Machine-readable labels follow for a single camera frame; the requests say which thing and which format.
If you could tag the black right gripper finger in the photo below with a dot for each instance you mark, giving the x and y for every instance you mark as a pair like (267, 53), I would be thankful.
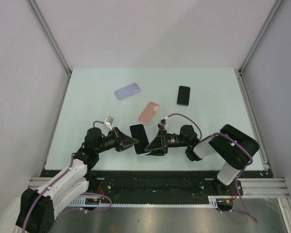
(158, 143)
(156, 153)

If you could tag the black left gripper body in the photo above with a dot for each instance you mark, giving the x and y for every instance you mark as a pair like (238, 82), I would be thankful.
(107, 142)

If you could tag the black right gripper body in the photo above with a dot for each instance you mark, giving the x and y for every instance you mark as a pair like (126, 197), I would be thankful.
(174, 140)

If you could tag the purple-edged black phone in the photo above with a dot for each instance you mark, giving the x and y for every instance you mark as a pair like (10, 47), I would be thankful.
(138, 136)

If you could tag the light blue phone case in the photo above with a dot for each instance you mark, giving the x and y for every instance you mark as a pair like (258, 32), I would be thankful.
(140, 153)

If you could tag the pink phone case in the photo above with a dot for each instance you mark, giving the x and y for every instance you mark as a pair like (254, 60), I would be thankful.
(149, 113)

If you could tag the lilac phone case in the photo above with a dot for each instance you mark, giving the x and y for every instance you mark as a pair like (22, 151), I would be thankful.
(127, 91)

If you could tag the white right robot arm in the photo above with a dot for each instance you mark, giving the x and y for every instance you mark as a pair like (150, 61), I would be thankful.
(235, 147)

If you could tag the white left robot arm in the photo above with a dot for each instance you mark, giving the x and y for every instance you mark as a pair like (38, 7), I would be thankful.
(37, 209)

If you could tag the teal-edged black phone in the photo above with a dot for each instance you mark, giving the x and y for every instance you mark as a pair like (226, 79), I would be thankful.
(183, 95)

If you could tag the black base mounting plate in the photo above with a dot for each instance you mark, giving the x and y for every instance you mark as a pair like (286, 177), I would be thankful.
(201, 183)

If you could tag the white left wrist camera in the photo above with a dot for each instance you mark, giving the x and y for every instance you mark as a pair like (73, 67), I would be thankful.
(108, 123)

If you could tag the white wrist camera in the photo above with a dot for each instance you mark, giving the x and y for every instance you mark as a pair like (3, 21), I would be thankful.
(108, 123)
(163, 123)

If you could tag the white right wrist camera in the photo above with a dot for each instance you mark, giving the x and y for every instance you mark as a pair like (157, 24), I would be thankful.
(163, 123)

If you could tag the right aluminium rail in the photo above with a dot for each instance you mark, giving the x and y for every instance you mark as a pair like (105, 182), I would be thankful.
(264, 188)

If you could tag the left aluminium frame post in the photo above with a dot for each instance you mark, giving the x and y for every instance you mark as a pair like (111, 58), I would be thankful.
(37, 13)

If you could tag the aluminium frame post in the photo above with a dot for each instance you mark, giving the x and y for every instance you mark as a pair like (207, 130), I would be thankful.
(261, 34)
(37, 13)

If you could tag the right aluminium frame post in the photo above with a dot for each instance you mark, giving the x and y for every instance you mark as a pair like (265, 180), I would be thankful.
(261, 34)

